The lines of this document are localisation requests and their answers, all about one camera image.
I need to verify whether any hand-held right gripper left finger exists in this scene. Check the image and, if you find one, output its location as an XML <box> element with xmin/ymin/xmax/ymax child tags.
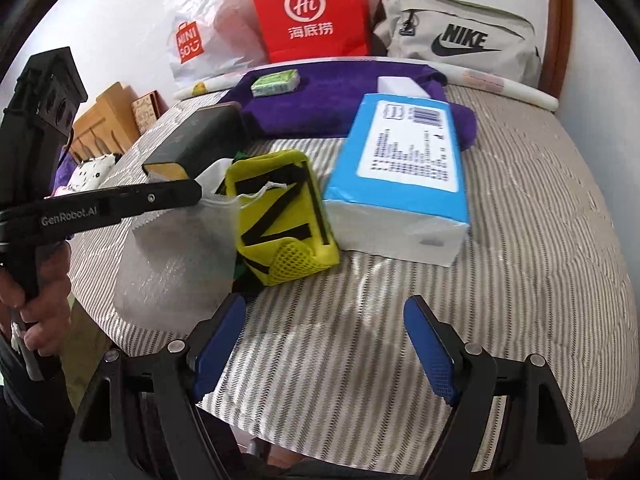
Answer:
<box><xmin>65</xmin><ymin>294</ymin><xmax>248</xmax><ymax>480</ymax></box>

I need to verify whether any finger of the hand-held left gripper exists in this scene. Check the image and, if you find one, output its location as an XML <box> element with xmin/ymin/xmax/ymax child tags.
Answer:
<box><xmin>106</xmin><ymin>179</ymin><xmax>204</xmax><ymax>221</ymax></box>

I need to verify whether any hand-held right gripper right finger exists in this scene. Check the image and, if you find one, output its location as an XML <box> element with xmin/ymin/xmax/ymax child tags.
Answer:
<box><xmin>402</xmin><ymin>295</ymin><xmax>587</xmax><ymax>480</ymax></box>

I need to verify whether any white mesh drawstring pouch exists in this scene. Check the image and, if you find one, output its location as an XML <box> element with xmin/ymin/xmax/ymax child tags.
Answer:
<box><xmin>112</xmin><ymin>157</ymin><xmax>246</xmax><ymax>333</ymax></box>

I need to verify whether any yellow mesh bag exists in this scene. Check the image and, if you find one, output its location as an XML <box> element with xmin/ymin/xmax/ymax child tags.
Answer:
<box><xmin>220</xmin><ymin>150</ymin><xmax>341</xmax><ymax>288</ymax></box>

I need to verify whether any person's left hand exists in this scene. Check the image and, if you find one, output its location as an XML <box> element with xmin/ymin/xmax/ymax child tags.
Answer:
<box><xmin>0</xmin><ymin>237</ymin><xmax>72</xmax><ymax>356</ymax></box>

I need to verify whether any wooden cabinet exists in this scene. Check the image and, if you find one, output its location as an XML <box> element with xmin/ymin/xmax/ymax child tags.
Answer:
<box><xmin>67</xmin><ymin>81</ymin><xmax>143</xmax><ymax>163</ymax></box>

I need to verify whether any white polka dot cloth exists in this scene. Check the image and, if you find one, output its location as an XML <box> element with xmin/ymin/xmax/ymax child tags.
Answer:
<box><xmin>57</xmin><ymin>152</ymin><xmax>121</xmax><ymax>196</ymax></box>

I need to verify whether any black box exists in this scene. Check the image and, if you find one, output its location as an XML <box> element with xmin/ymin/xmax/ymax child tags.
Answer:
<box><xmin>141</xmin><ymin>101</ymin><xmax>248</xmax><ymax>183</ymax></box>

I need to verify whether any small patterned box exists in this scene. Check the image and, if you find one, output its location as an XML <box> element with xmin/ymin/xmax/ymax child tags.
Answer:
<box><xmin>131</xmin><ymin>91</ymin><xmax>168</xmax><ymax>135</ymax></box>

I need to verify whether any olive cloth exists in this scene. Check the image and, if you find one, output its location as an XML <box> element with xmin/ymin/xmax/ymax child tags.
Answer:
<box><xmin>60</xmin><ymin>300</ymin><xmax>113</xmax><ymax>411</ymax></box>

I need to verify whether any green tissue packet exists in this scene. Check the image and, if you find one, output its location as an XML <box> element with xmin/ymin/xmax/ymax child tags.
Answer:
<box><xmin>250</xmin><ymin>69</ymin><xmax>303</xmax><ymax>98</ymax></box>

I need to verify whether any purple towel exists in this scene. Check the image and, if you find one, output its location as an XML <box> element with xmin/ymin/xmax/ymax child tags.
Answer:
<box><xmin>227</xmin><ymin>57</ymin><xmax>478</xmax><ymax>151</ymax></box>

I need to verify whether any blue tissue pack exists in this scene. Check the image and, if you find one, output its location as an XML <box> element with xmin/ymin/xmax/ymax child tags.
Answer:
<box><xmin>322</xmin><ymin>92</ymin><xmax>473</xmax><ymax>266</ymax></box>

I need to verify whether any white plastic bag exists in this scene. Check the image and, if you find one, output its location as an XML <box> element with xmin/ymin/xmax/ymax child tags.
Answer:
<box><xmin>165</xmin><ymin>0</ymin><xmax>271</xmax><ymax>91</ymax></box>

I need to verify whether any red paper bag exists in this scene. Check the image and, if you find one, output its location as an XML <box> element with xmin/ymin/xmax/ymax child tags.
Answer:
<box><xmin>245</xmin><ymin>0</ymin><xmax>373</xmax><ymax>63</ymax></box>

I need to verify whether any small white tissue pack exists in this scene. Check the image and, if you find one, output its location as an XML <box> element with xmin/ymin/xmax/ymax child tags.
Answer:
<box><xmin>376</xmin><ymin>76</ymin><xmax>426</xmax><ymax>96</ymax></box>

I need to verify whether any white paper roll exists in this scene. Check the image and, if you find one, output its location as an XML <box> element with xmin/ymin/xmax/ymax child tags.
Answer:
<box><xmin>172</xmin><ymin>57</ymin><xmax>558</xmax><ymax>111</ymax></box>

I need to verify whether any beige backpack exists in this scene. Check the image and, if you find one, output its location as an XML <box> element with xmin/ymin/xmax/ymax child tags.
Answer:
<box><xmin>372</xmin><ymin>0</ymin><xmax>543</xmax><ymax>86</ymax></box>

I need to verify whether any wooden headboard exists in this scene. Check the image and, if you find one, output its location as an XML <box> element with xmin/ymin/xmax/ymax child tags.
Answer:
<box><xmin>542</xmin><ymin>0</ymin><xmax>576</xmax><ymax>106</ymax></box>

